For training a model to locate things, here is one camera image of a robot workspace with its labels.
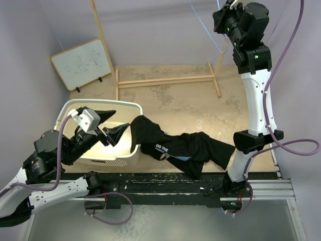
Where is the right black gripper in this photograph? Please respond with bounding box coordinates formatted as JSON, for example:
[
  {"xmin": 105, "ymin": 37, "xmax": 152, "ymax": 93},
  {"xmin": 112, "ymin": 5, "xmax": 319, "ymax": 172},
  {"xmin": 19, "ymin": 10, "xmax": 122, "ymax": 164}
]
[{"xmin": 213, "ymin": 0, "xmax": 246, "ymax": 47}]

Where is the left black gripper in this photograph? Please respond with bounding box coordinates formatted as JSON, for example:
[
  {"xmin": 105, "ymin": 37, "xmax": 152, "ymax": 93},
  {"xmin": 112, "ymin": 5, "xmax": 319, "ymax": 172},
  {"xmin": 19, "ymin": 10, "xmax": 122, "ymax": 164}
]
[{"xmin": 62, "ymin": 109, "xmax": 130, "ymax": 165}]

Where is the light blue wire hanger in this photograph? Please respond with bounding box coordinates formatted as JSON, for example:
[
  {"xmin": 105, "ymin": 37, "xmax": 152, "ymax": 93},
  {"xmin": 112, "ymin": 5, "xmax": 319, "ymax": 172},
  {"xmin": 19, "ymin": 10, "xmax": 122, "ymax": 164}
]
[{"xmin": 188, "ymin": 0, "xmax": 228, "ymax": 55}]

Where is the black printed t shirt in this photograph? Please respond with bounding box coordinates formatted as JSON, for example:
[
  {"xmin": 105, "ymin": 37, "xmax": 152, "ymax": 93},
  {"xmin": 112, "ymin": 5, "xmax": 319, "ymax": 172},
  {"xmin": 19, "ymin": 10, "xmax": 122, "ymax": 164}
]
[{"xmin": 130, "ymin": 115, "xmax": 236, "ymax": 179}]

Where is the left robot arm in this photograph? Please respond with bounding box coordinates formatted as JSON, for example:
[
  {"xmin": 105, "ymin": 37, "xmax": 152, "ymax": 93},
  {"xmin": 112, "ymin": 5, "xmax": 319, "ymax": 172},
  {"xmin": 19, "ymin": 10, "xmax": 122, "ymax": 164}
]
[{"xmin": 1, "ymin": 106, "xmax": 129, "ymax": 227}]

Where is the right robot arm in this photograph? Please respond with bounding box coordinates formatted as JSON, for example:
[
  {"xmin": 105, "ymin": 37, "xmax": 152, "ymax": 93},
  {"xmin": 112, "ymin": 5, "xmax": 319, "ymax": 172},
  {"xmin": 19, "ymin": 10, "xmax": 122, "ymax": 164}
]
[{"xmin": 213, "ymin": 1, "xmax": 284, "ymax": 196}]

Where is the white plastic laundry basket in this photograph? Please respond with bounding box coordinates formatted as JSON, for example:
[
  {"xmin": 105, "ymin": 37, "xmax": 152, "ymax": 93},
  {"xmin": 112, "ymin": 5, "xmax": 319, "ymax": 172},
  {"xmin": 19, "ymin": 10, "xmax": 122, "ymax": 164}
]
[{"xmin": 54, "ymin": 99, "xmax": 143, "ymax": 167}]

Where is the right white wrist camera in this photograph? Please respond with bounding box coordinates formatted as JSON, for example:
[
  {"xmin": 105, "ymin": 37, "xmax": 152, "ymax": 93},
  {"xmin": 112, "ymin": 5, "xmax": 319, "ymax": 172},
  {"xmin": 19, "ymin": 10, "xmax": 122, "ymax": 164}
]
[{"xmin": 225, "ymin": 0, "xmax": 239, "ymax": 9}]

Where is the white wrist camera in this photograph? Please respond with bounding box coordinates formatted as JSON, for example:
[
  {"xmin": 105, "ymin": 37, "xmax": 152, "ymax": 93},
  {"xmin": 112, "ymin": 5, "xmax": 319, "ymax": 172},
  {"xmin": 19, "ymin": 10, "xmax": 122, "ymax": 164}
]
[
  {"xmin": 225, "ymin": 0, "xmax": 239, "ymax": 9},
  {"xmin": 68, "ymin": 108, "xmax": 101, "ymax": 135}
]

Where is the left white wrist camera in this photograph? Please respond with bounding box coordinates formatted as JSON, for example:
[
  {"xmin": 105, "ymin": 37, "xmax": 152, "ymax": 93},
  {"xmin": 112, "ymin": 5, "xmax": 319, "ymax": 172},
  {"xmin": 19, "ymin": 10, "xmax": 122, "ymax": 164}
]
[{"xmin": 68, "ymin": 108, "xmax": 101, "ymax": 135}]

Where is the wooden clothes rack frame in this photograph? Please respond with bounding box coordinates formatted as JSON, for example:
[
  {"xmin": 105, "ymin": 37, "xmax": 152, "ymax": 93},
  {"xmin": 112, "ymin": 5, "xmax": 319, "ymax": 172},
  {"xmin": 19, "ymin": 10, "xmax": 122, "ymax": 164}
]
[{"xmin": 89, "ymin": 0, "xmax": 228, "ymax": 100}]

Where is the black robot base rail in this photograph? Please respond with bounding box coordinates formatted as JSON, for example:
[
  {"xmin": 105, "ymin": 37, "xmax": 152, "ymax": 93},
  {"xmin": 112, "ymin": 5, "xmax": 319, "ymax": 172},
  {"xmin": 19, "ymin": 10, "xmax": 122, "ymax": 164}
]
[{"xmin": 62, "ymin": 172, "xmax": 246, "ymax": 209}]

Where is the small whiteboard with wooden frame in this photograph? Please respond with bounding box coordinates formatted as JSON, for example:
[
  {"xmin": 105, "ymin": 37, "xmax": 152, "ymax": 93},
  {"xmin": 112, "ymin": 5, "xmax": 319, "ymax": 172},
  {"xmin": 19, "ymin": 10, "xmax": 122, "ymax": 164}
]
[{"xmin": 50, "ymin": 39, "xmax": 111, "ymax": 91}]

